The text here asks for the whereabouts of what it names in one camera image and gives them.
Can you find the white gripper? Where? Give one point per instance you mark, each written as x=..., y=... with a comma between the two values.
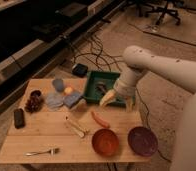
x=122, y=89

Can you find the orange bowl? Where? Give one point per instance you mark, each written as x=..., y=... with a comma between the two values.
x=105, y=142

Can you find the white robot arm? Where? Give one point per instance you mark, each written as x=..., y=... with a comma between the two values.
x=178, y=71

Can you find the dark utensil in tray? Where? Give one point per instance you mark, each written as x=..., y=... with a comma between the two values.
x=100, y=86

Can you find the green plastic tray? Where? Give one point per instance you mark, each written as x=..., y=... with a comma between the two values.
x=92, y=95

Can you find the orange carrot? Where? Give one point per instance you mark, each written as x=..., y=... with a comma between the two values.
x=100, y=121

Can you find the dark purple bowl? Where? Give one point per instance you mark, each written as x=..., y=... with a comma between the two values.
x=142, y=141

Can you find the blue yellow sponge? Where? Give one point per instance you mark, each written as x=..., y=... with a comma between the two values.
x=74, y=100

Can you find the black power adapter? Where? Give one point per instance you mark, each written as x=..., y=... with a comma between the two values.
x=79, y=70

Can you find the beige wooden tongs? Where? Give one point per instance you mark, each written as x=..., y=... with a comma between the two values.
x=76, y=127

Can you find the yellow orange ball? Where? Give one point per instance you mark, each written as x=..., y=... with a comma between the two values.
x=68, y=90

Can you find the wooden table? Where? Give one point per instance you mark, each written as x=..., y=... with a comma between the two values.
x=48, y=129

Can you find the dark small cup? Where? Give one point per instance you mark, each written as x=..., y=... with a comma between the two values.
x=35, y=93

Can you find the dark grape bunch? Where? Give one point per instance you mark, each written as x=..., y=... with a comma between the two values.
x=33, y=104

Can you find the silver fork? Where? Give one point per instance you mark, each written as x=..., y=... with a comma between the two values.
x=52, y=151

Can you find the black office chair base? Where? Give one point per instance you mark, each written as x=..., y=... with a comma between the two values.
x=162, y=10

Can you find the black rectangular block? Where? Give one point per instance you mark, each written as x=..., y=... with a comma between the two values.
x=19, y=119

